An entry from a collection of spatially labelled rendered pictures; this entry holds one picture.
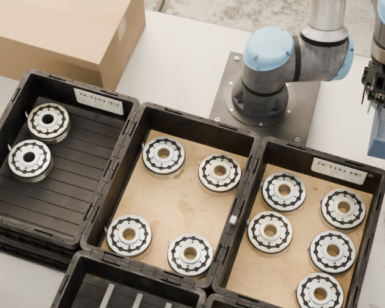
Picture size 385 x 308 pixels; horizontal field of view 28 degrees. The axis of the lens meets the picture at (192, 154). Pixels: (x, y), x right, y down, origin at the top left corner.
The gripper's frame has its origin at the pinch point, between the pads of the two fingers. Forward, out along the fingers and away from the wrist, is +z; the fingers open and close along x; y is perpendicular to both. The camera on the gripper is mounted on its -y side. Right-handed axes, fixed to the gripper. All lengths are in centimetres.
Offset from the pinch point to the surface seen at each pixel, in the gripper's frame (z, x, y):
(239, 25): 107, -62, -99
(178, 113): 15.2, -45.2, 3.3
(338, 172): 22.6, -5.9, 5.5
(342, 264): 26.0, -0.5, 26.4
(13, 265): 35, -77, 43
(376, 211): 19.3, 4.2, 15.2
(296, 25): 109, -40, -105
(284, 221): 24.3, -15.2, 20.2
